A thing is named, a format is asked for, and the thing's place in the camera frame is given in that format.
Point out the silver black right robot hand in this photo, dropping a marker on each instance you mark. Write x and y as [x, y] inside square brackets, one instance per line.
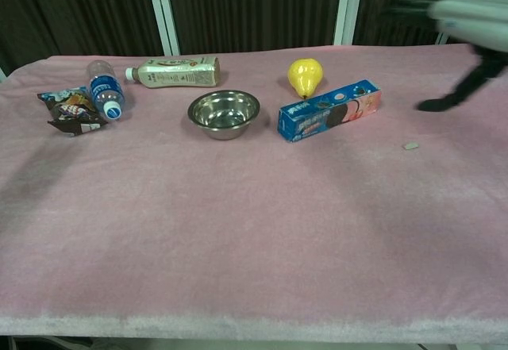
[472, 12]

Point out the steel bowl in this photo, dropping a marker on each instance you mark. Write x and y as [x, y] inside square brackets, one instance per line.
[223, 125]
[222, 133]
[224, 110]

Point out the blue cookie box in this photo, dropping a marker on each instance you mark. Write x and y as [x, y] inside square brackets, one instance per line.
[329, 114]

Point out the yellow pear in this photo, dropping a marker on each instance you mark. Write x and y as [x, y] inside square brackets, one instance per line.
[305, 76]

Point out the beige milk tea bottle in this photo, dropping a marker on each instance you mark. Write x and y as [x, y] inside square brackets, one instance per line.
[178, 73]

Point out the pink velvet table cloth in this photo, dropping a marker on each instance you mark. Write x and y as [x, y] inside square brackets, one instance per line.
[238, 227]

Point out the clear blue-label water bottle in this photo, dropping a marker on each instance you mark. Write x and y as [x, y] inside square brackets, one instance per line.
[105, 90]

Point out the brown snack bag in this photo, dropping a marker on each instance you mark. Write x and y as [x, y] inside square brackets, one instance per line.
[69, 110]

